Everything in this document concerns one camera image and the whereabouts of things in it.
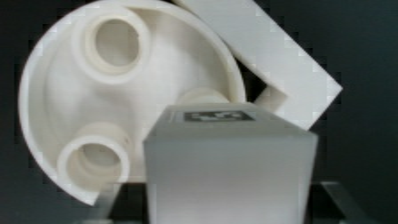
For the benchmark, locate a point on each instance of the white obstacle wall frame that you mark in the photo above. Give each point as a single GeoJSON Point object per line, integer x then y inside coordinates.
{"type": "Point", "coordinates": [302, 89]}

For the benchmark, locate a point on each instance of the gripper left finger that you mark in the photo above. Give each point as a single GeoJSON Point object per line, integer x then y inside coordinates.
{"type": "Point", "coordinates": [121, 204]}

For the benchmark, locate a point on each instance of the white stool leg with tag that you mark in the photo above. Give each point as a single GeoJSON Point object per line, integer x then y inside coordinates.
{"type": "Point", "coordinates": [230, 159]}

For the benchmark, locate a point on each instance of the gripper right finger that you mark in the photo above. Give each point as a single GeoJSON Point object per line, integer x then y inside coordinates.
{"type": "Point", "coordinates": [333, 208]}

